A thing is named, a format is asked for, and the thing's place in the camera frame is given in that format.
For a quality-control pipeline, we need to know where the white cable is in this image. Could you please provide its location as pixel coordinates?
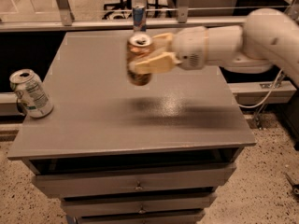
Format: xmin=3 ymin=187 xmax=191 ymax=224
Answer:
xmin=236 ymin=68 xmax=286 ymax=109

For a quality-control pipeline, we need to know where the middle grey drawer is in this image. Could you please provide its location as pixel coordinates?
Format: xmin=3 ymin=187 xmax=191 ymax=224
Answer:
xmin=62 ymin=192 xmax=216 ymax=217

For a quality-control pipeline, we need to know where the bottom grey drawer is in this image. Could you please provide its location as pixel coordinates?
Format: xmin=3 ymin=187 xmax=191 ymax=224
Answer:
xmin=78 ymin=210 xmax=205 ymax=224

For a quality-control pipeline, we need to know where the top grey drawer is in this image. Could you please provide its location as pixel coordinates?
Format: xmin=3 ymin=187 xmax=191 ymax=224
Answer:
xmin=33 ymin=163 xmax=235 ymax=198

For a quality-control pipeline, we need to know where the green white 7up can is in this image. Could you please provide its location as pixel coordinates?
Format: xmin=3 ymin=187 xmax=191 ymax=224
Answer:
xmin=9 ymin=69 xmax=53 ymax=119

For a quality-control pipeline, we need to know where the blue silver energy drink can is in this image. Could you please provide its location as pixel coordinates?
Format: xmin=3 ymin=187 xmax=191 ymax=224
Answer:
xmin=133 ymin=6 xmax=146 ymax=32

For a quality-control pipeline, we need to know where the black office chair base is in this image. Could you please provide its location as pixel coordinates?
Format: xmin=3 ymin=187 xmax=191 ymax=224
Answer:
xmin=102 ymin=0 xmax=161 ymax=20

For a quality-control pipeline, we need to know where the dark object on floor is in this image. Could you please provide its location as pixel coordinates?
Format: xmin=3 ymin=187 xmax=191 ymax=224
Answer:
xmin=285 ymin=173 xmax=299 ymax=196

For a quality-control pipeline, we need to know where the metal window railing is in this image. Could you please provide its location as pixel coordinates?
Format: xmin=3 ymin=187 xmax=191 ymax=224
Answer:
xmin=0 ymin=0 xmax=294 ymax=32

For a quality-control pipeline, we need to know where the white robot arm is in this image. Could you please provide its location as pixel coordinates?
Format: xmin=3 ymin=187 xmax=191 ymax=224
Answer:
xmin=128 ymin=8 xmax=299 ymax=84

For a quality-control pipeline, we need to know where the orange soda can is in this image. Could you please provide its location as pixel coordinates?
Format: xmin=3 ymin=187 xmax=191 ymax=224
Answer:
xmin=126 ymin=32 xmax=153 ymax=86

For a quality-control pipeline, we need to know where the grey drawer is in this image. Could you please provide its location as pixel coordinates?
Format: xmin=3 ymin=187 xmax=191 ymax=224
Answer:
xmin=78 ymin=210 xmax=205 ymax=224
xmin=33 ymin=163 xmax=235 ymax=198
xmin=62 ymin=192 xmax=216 ymax=217

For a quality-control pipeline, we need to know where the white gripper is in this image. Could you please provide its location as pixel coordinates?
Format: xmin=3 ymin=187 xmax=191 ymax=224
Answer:
xmin=129 ymin=26 xmax=208 ymax=75

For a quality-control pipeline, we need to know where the grey drawer cabinet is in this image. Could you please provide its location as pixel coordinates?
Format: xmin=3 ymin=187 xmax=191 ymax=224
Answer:
xmin=7 ymin=28 xmax=258 ymax=224

